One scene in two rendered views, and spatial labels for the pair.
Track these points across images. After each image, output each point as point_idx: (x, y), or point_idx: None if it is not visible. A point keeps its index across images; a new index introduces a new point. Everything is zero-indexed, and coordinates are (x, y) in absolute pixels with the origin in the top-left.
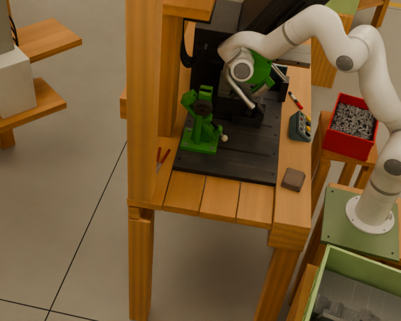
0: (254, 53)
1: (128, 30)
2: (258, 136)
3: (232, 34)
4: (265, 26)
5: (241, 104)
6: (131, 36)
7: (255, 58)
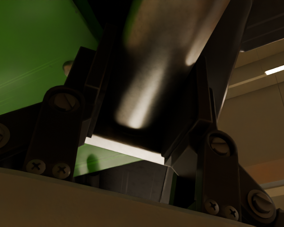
0: (57, 81)
1: None
2: None
3: (258, 40)
4: (127, 194)
5: None
6: None
7: (17, 57)
